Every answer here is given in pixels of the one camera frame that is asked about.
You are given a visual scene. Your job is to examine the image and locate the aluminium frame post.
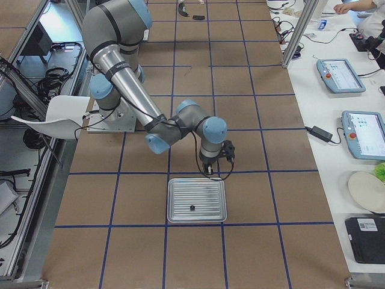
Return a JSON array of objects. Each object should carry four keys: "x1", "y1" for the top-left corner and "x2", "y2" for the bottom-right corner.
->
[{"x1": 282, "y1": 0, "x2": 318, "y2": 69}]

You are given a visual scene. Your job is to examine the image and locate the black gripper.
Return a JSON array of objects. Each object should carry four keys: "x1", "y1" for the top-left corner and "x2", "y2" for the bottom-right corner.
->
[{"x1": 199, "y1": 141, "x2": 235, "y2": 175}]

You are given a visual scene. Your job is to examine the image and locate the teach pendant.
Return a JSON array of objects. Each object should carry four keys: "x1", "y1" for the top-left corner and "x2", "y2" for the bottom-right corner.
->
[
  {"x1": 341, "y1": 111, "x2": 384, "y2": 161},
  {"x1": 316, "y1": 59, "x2": 366, "y2": 94}
]

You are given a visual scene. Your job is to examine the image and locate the black brake pad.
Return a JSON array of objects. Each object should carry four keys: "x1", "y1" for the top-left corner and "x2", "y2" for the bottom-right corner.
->
[{"x1": 192, "y1": 15, "x2": 205, "y2": 20}]

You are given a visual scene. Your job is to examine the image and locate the upper teach pendant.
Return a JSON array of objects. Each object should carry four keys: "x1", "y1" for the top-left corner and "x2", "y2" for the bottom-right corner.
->
[{"x1": 316, "y1": 59, "x2": 366, "y2": 94}]

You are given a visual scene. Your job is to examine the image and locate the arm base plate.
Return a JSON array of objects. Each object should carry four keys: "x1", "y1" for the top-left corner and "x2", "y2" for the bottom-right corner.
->
[{"x1": 86, "y1": 108, "x2": 137, "y2": 133}]

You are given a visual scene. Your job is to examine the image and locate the lower teach pendant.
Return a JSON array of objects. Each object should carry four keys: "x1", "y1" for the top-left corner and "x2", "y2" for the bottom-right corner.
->
[{"x1": 341, "y1": 111, "x2": 384, "y2": 161}]

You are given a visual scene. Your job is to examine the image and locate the black power adapter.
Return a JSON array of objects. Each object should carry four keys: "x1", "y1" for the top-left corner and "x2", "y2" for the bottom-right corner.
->
[{"x1": 305, "y1": 126, "x2": 333, "y2": 143}]

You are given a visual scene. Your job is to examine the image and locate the silver ribbed metal tray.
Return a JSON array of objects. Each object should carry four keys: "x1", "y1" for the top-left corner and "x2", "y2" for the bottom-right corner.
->
[{"x1": 167, "y1": 178, "x2": 227, "y2": 223}]

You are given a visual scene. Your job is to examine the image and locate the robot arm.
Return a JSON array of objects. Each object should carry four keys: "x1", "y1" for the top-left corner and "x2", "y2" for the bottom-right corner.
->
[{"x1": 82, "y1": 1, "x2": 235, "y2": 176}]

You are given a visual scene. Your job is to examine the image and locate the beige round plate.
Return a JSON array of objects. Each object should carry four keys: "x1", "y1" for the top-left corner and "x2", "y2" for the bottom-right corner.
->
[{"x1": 348, "y1": 172, "x2": 384, "y2": 214}]

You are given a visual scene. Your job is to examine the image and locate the white plastic chair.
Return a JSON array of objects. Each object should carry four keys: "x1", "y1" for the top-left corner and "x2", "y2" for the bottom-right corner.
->
[{"x1": 11, "y1": 95, "x2": 90, "y2": 140}]

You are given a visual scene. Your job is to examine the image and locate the green brake shoe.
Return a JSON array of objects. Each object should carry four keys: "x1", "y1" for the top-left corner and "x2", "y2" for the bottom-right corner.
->
[{"x1": 177, "y1": 2, "x2": 189, "y2": 17}]

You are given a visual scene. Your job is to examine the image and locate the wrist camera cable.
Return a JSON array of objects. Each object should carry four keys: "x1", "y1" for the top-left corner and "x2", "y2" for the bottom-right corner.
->
[{"x1": 194, "y1": 132, "x2": 235, "y2": 182}]

